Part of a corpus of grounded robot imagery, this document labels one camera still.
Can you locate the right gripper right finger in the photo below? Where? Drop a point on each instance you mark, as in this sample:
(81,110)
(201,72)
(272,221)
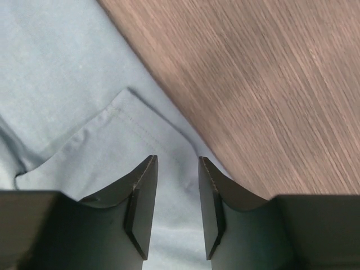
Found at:
(245,231)

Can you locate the blue grey t shirt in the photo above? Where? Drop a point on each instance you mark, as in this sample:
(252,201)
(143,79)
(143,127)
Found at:
(79,111)

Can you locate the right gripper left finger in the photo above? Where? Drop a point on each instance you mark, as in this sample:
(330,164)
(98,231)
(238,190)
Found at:
(109,229)

